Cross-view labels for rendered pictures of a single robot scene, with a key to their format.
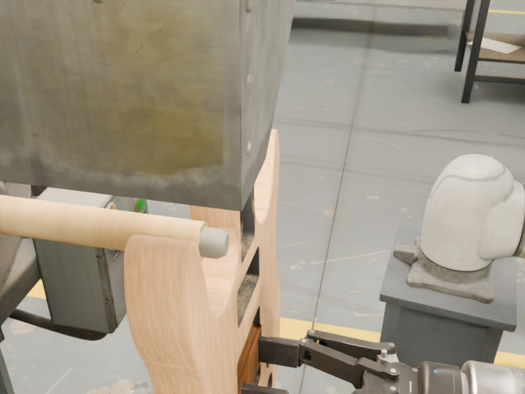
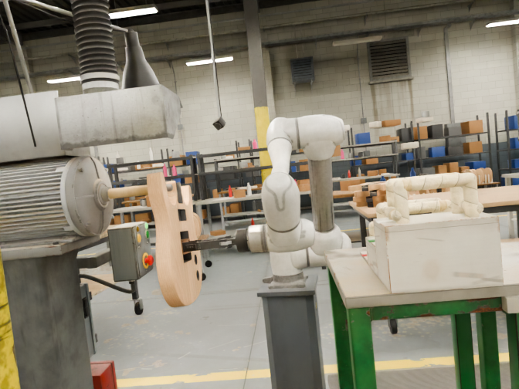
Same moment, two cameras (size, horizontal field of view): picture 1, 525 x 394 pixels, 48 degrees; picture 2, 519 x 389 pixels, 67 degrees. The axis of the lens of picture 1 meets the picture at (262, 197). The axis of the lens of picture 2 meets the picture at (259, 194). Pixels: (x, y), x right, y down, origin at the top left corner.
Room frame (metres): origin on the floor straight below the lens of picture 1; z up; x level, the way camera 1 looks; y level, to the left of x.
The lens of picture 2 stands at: (-0.87, -0.08, 1.27)
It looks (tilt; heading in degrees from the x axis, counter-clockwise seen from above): 3 degrees down; 353
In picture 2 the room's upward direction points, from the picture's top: 6 degrees counter-clockwise
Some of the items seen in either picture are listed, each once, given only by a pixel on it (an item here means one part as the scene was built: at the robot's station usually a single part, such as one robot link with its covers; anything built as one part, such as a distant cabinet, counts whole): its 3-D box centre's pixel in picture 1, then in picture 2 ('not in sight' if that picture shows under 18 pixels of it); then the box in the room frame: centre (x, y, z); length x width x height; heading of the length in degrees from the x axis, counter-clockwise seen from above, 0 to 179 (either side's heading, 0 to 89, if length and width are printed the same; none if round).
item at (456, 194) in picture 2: not in sight; (456, 195); (0.11, -0.74, 1.15); 0.03 x 0.03 x 0.09
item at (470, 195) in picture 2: not in sight; (470, 197); (0.03, -0.72, 1.15); 0.03 x 0.03 x 0.09
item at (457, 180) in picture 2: not in sight; (434, 182); (0.05, -0.64, 1.20); 0.20 x 0.03 x 0.03; 77
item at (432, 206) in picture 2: not in sight; (416, 208); (0.20, -0.67, 1.12); 0.20 x 0.03 x 0.03; 77
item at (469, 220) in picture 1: (470, 208); (287, 250); (1.05, -0.44, 0.87); 0.18 x 0.16 x 0.22; 77
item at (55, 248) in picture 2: not in sight; (28, 246); (0.47, 0.51, 1.11); 0.36 x 0.24 x 0.04; 78
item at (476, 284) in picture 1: (444, 258); (284, 277); (1.06, -0.41, 0.73); 0.22 x 0.18 x 0.06; 71
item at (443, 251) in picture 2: not in sight; (433, 249); (0.09, -0.65, 1.02); 0.27 x 0.15 x 0.17; 78
